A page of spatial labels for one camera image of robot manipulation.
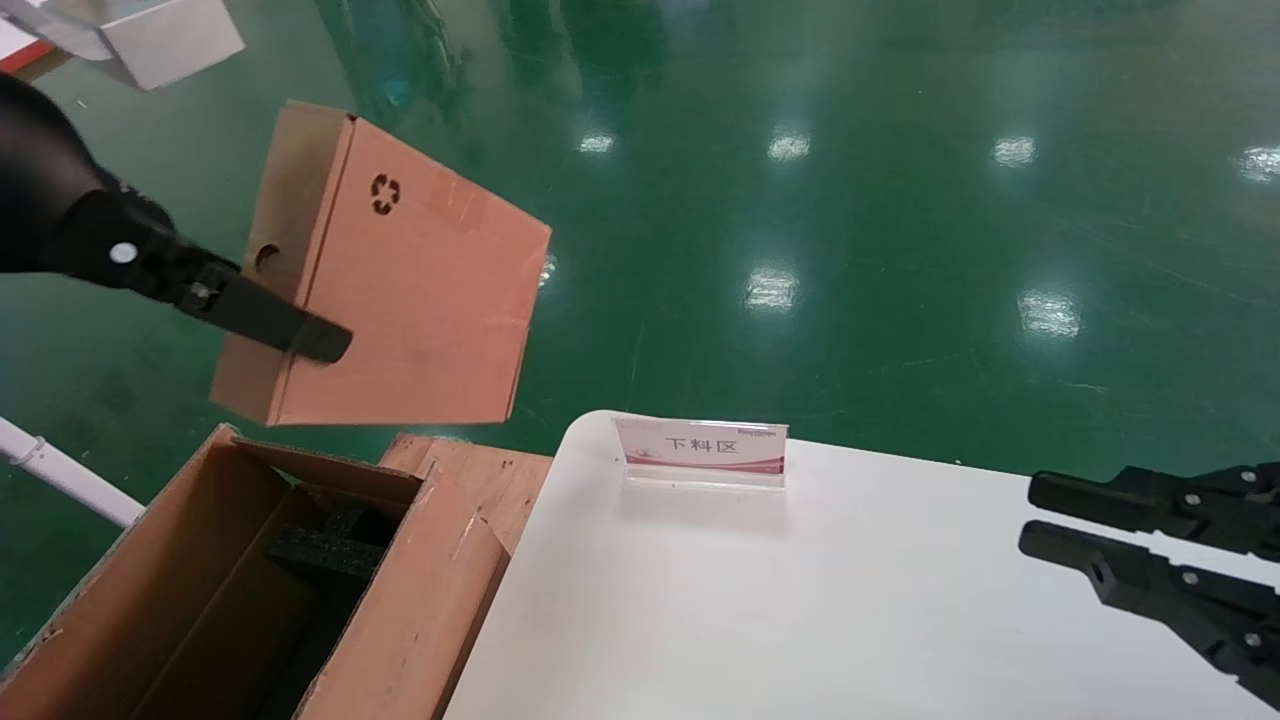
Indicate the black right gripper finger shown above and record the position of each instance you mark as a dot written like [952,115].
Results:
[1180,505]
[1200,610]

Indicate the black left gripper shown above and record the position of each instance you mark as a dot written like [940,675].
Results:
[35,180]

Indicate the small cardboard box recycling symbol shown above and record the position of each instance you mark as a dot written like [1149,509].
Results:
[420,300]

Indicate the large open cardboard box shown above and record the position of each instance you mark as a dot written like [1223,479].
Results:
[430,600]

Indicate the white pipe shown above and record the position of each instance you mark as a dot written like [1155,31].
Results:
[70,475]

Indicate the black foam insert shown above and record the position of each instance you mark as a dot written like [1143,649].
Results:
[320,555]

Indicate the wooden pallet board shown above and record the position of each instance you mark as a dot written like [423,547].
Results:
[490,480]

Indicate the clear acrylic table sign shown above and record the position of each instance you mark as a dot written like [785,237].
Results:
[700,447]

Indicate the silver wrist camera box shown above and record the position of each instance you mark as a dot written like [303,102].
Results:
[170,40]

